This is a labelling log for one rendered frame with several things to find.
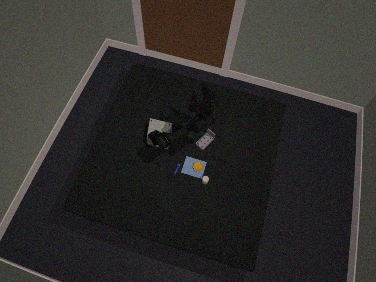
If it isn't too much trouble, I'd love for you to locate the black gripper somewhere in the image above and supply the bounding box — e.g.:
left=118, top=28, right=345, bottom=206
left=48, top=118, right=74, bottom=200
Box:
left=188, top=83, right=217, bottom=117

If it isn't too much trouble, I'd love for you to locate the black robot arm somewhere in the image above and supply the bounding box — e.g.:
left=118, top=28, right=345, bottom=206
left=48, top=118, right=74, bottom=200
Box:
left=148, top=100, right=219, bottom=149

